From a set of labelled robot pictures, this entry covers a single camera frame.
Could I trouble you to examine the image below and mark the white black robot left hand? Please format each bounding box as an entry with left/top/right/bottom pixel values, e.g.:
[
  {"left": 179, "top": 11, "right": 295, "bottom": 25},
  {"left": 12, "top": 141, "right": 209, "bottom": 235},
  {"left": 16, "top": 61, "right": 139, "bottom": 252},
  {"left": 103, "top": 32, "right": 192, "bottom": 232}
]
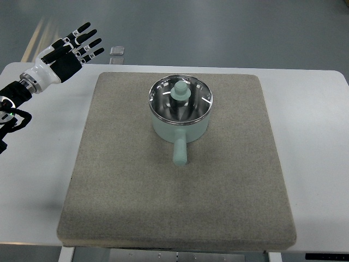
[{"left": 20, "top": 22, "right": 104, "bottom": 94}]

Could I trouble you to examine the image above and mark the metal floor plate lower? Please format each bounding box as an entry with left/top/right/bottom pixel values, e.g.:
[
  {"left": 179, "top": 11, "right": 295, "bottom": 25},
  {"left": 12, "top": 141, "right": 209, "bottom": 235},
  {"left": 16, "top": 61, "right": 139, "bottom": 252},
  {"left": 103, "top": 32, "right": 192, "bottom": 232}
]
[{"left": 109, "top": 57, "right": 124, "bottom": 65}]

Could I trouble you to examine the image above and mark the glass lid with green knob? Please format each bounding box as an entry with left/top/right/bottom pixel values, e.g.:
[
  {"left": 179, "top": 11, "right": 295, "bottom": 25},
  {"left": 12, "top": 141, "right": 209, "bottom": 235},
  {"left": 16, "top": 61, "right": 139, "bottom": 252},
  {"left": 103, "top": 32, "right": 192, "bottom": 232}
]
[{"left": 148, "top": 74, "right": 213, "bottom": 126}]

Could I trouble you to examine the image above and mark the grey felt mat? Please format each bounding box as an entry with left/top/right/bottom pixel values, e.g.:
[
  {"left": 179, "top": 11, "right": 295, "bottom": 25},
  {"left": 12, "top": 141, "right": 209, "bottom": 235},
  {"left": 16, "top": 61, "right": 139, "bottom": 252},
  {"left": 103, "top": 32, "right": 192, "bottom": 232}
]
[{"left": 57, "top": 73, "right": 297, "bottom": 251}]

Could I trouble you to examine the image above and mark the metal table frame plate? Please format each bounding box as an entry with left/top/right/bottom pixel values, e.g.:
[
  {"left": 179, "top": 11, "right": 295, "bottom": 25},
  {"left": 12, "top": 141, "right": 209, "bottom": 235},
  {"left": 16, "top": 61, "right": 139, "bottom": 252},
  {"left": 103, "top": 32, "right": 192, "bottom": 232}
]
[{"left": 109, "top": 249, "right": 245, "bottom": 262}]

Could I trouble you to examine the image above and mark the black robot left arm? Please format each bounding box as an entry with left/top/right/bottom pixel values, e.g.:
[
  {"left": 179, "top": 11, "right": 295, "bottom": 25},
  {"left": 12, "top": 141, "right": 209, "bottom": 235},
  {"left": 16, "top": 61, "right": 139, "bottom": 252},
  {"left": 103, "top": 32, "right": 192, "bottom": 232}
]
[{"left": 1, "top": 80, "right": 35, "bottom": 153}]

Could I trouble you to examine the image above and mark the mint green saucepan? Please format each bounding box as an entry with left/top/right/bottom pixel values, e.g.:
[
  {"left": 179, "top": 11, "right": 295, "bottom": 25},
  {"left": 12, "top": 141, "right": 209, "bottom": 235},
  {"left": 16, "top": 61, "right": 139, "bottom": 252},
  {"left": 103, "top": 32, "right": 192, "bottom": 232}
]
[{"left": 148, "top": 75, "right": 213, "bottom": 166}]

